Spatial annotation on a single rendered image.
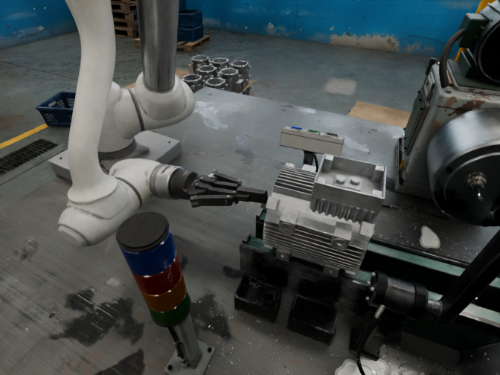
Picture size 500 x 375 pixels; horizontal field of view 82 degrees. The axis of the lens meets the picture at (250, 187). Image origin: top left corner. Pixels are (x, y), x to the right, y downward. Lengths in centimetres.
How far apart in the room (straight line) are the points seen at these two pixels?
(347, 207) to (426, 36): 566
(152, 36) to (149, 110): 28
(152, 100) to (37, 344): 72
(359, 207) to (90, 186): 54
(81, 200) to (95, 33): 33
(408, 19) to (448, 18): 56
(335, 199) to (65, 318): 67
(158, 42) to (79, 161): 39
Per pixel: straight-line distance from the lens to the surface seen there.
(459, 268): 81
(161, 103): 103
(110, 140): 110
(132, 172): 77
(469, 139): 83
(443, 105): 98
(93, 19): 68
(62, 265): 96
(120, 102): 106
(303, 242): 58
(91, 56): 68
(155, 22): 84
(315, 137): 80
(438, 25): 610
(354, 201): 54
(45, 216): 114
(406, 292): 55
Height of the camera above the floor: 147
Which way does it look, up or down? 41 degrees down
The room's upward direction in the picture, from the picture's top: straight up
